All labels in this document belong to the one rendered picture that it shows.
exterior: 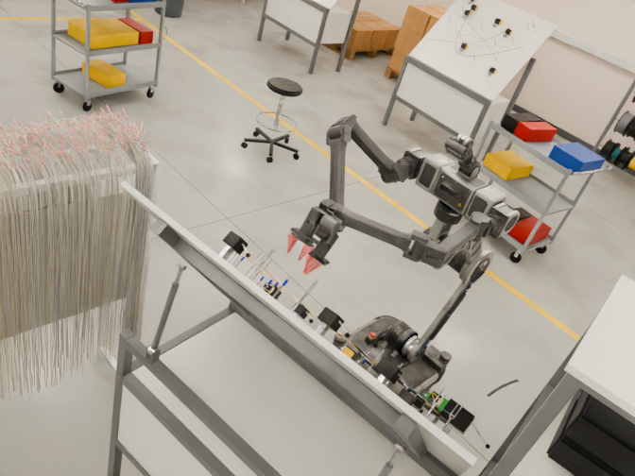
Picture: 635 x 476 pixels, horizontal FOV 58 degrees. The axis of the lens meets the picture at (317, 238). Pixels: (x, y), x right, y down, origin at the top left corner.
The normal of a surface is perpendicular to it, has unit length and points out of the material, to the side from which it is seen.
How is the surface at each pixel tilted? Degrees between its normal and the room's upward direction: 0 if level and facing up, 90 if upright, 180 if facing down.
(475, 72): 50
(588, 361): 0
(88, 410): 0
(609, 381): 0
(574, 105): 90
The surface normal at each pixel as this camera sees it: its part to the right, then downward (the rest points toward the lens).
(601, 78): -0.70, 0.25
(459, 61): -0.39, -0.33
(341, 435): 0.25, -0.79
